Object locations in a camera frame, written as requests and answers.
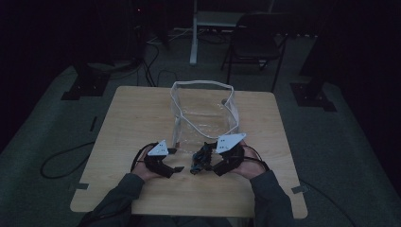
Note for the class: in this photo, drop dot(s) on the blue toy car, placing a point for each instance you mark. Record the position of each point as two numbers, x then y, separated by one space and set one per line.
200 159

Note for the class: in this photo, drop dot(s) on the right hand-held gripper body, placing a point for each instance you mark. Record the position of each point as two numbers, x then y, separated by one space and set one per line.
233 157

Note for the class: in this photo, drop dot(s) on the black stand base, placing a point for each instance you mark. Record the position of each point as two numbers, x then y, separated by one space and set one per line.
86 86
312 97

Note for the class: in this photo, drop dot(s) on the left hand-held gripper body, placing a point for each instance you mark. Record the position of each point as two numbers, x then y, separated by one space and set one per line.
156 160

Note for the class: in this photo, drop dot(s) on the person's right hand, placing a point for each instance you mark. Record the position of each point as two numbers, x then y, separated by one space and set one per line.
250 167

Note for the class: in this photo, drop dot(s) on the black strip on floor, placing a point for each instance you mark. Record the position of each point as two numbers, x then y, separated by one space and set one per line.
93 123

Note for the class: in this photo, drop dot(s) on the person's left hand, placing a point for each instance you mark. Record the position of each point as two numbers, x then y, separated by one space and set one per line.
142 171

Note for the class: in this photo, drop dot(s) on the black folding chair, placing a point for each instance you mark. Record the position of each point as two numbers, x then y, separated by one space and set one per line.
255 41

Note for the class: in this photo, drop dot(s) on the white desk frame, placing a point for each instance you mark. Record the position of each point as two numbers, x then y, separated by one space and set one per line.
194 47

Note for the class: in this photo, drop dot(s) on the grey tape piece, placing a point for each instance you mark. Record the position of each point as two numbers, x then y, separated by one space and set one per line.
299 189
80 186

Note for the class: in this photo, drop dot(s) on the clear plastic bag white trim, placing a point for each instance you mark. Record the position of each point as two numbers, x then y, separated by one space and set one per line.
205 116

